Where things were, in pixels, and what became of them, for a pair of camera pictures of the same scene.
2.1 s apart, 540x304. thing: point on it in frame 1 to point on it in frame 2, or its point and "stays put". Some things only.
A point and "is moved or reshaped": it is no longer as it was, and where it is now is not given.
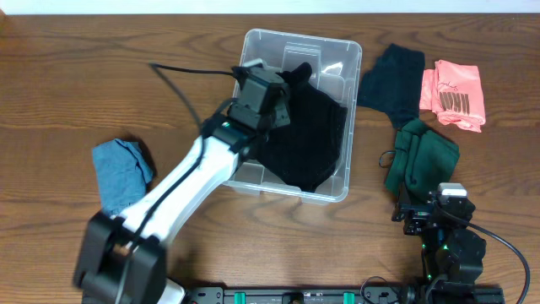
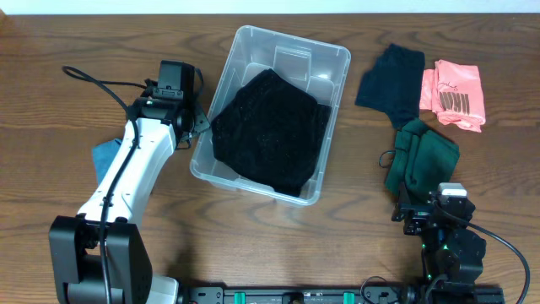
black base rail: x=396 y=294 stays put
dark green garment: x=423 y=161 stays put
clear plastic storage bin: x=334 y=65 is moved or reshaped
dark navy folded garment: x=394 y=84 stays put
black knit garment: x=305 y=150 is moved or reshaped
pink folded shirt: x=455 y=94 stays put
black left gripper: x=293 y=84 to x=199 y=120
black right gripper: x=419 y=215 stays put
